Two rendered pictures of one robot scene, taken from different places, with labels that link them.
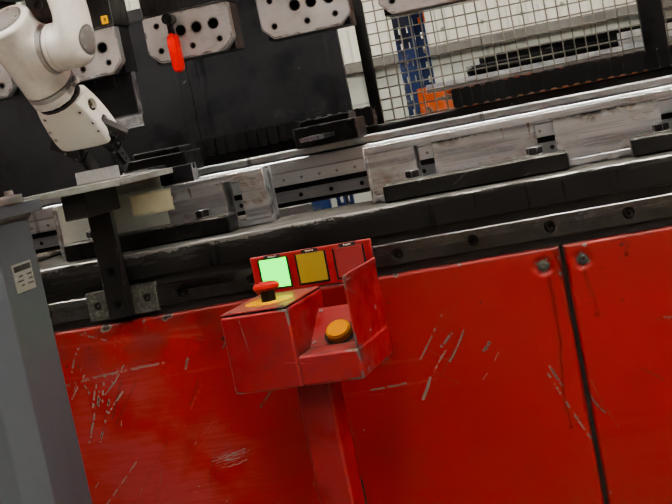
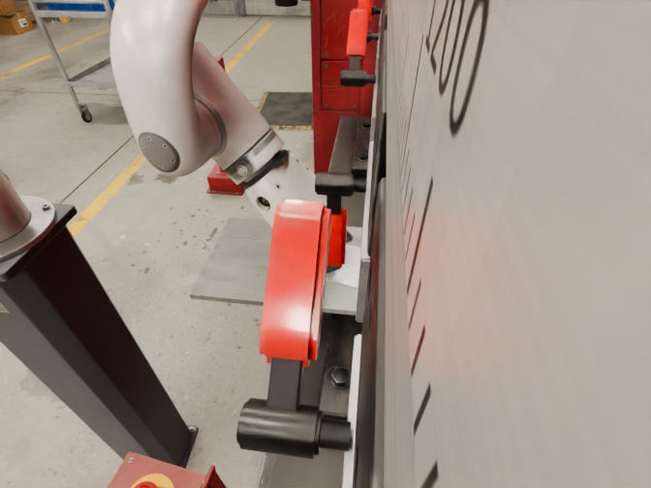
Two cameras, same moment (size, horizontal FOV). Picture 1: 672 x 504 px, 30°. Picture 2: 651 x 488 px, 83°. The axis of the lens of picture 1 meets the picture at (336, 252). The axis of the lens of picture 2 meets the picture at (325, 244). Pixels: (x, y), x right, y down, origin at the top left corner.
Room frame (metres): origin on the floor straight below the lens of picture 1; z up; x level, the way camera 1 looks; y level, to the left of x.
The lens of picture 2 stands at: (2.09, -0.05, 1.40)
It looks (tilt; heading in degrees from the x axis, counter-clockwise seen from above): 42 degrees down; 86
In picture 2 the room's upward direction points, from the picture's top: straight up
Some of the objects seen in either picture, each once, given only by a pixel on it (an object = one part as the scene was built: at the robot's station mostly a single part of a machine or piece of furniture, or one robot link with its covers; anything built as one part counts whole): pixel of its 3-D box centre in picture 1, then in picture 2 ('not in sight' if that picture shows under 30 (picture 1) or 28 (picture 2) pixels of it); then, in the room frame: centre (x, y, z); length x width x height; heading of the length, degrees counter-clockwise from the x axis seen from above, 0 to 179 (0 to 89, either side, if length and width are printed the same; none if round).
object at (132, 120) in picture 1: (111, 104); not in sight; (2.22, 0.33, 1.13); 0.10 x 0.02 x 0.10; 78
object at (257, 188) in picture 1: (165, 213); not in sight; (2.20, 0.28, 0.92); 0.39 x 0.06 x 0.10; 78
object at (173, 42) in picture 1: (174, 43); (340, 224); (2.12, 0.20, 1.20); 0.04 x 0.02 x 0.10; 168
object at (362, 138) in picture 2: not in sight; (363, 146); (2.28, 0.93, 0.89); 0.30 x 0.05 x 0.03; 78
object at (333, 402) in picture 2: (150, 237); (345, 327); (2.15, 0.31, 0.89); 0.30 x 0.05 x 0.03; 78
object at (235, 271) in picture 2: (97, 185); (293, 260); (2.07, 0.36, 1.00); 0.26 x 0.18 x 0.01; 168
